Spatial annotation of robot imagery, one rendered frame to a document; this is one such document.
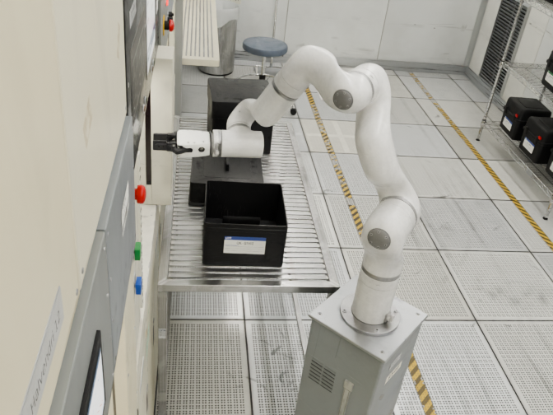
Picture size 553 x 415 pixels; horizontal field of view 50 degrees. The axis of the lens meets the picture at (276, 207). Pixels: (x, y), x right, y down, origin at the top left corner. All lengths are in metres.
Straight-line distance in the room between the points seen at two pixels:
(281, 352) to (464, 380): 0.85
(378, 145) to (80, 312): 1.07
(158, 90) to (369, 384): 1.12
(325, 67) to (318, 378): 1.01
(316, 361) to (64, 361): 1.42
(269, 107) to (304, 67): 0.17
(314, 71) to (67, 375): 1.14
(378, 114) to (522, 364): 1.84
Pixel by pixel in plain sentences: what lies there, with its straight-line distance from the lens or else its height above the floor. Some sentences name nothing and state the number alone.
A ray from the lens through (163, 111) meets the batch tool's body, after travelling 1.95.
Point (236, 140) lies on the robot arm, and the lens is 1.81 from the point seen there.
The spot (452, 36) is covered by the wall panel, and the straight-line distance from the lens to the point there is 6.64.
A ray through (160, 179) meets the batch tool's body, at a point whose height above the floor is 0.98.
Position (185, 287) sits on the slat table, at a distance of 1.95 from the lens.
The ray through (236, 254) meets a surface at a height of 0.81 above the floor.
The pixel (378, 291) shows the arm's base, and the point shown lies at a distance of 1.79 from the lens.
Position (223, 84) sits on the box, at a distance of 2.78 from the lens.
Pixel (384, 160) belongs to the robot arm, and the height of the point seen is 1.31.
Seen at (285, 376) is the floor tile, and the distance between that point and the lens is 2.71.
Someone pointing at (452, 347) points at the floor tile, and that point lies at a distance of 3.07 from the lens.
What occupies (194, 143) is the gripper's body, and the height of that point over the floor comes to 1.21.
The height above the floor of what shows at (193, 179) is 0.86.
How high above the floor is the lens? 2.02
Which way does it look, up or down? 33 degrees down
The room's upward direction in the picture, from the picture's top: 7 degrees clockwise
